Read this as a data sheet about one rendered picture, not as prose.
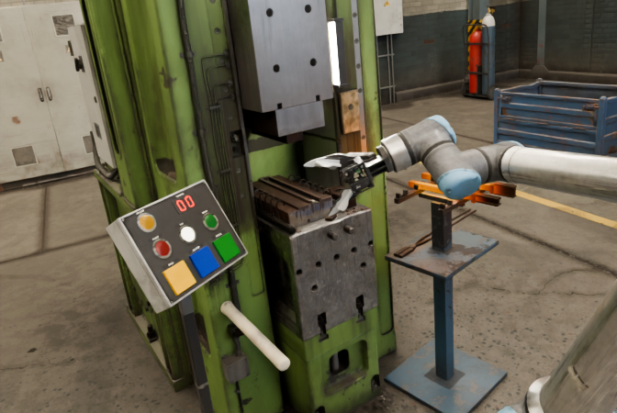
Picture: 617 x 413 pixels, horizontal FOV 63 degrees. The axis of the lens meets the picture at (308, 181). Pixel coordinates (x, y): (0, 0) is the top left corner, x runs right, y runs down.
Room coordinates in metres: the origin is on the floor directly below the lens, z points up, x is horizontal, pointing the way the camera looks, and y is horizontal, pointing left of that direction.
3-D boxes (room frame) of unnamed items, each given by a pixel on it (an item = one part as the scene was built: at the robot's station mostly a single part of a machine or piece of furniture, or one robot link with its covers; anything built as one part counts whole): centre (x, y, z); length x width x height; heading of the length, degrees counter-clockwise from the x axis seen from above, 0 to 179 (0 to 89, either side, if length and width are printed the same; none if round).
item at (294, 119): (1.97, 0.11, 1.32); 0.42 x 0.20 x 0.10; 31
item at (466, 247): (1.93, -0.53, 0.67); 0.40 x 0.30 x 0.02; 130
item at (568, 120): (5.00, -2.67, 0.36); 1.20 x 0.80 x 0.72; 30
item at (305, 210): (1.97, 0.11, 0.96); 0.42 x 0.20 x 0.09; 31
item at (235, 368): (1.71, 0.37, 0.36); 0.09 x 0.07 x 0.12; 121
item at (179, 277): (1.28, 0.39, 1.01); 0.07 x 0.05 x 0.07; 146
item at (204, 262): (1.36, 0.33, 1.01); 0.07 x 0.05 x 0.07; 146
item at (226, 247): (1.44, 0.28, 1.01); 0.07 x 0.05 x 0.07; 146
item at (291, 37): (1.99, 0.07, 1.57); 0.42 x 0.39 x 0.40; 31
